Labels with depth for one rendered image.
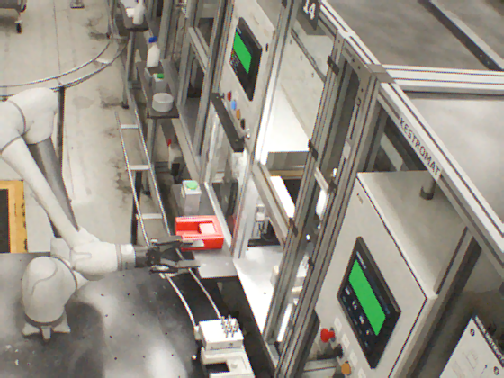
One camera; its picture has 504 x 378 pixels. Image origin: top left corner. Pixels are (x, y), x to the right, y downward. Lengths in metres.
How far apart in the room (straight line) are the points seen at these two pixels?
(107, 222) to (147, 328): 1.56
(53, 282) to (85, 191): 1.93
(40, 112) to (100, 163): 2.21
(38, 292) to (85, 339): 0.27
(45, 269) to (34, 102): 0.58
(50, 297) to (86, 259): 0.33
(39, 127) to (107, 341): 0.82
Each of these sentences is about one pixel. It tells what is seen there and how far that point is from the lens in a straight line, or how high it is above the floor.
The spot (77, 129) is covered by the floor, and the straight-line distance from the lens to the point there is 5.03.
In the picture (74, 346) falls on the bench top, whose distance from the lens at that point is 2.73.
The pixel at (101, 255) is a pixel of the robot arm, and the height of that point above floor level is 1.17.
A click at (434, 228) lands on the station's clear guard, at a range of 1.54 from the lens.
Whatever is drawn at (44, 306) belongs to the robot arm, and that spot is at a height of 0.83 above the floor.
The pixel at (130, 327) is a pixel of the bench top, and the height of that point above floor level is 0.68.
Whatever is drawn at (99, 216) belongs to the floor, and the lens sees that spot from 4.31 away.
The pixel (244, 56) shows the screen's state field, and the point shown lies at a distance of 2.49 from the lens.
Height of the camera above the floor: 2.77
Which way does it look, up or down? 36 degrees down
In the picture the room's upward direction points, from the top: 12 degrees clockwise
